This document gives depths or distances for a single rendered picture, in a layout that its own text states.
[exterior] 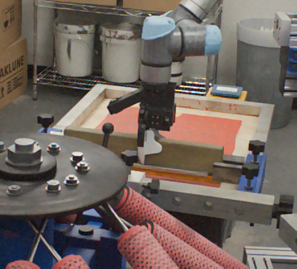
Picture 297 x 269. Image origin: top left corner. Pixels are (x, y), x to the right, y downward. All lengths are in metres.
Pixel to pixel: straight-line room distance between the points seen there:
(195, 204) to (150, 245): 0.67
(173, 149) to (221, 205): 0.29
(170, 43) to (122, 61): 3.57
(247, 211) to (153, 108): 0.37
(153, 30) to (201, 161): 0.35
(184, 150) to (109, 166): 0.82
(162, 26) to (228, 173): 0.40
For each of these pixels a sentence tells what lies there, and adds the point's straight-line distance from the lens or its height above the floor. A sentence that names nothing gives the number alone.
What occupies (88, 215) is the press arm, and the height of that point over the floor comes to 1.04.
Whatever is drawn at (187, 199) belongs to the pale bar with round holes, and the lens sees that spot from 1.76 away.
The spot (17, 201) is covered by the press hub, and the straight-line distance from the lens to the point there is 1.06.
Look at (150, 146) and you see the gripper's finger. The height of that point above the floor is 1.05.
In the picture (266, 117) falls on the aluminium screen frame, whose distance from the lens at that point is 2.43.
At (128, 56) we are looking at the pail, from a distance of 5.46.
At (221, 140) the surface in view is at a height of 0.96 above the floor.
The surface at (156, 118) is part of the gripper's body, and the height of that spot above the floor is 1.12.
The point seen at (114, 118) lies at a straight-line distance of 2.43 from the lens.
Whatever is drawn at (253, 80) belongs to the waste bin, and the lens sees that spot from 5.22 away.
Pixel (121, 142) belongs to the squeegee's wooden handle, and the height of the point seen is 1.04.
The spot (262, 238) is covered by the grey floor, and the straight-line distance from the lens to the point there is 3.89.
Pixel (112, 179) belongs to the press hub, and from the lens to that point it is 1.13.
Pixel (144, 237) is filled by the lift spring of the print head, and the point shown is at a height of 1.25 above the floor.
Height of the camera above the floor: 1.76
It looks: 20 degrees down
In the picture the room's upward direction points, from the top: 3 degrees clockwise
